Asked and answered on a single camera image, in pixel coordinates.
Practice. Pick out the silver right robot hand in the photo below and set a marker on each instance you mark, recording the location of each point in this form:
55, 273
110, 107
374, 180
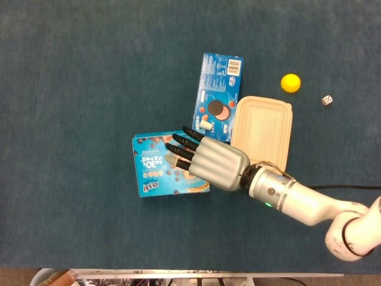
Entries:
220, 164

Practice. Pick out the small white cylinder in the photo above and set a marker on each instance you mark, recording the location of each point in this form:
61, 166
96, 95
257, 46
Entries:
206, 124

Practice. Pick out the beige lidded plastic container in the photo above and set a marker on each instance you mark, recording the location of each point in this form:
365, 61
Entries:
262, 128

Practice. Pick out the blue chocolate chip cookie box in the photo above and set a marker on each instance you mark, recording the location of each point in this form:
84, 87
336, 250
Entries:
149, 169

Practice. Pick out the blue Oreo cookie box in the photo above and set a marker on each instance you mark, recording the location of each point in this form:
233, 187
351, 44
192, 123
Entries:
215, 64

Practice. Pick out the yellow ball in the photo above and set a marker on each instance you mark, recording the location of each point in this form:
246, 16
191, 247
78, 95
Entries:
290, 83

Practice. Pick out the small white die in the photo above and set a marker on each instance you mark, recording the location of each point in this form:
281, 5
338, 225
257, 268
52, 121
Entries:
327, 100

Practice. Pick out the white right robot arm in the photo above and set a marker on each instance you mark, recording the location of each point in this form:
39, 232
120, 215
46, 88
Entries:
303, 202

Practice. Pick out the grey metal table edge bar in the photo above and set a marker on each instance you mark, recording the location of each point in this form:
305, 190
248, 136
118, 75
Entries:
178, 274

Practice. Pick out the teal felt table cloth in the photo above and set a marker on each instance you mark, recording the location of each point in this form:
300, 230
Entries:
89, 89

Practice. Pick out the brown packet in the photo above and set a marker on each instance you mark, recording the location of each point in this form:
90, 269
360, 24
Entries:
59, 277

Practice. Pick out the white round bin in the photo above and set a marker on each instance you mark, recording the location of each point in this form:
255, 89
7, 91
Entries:
35, 278

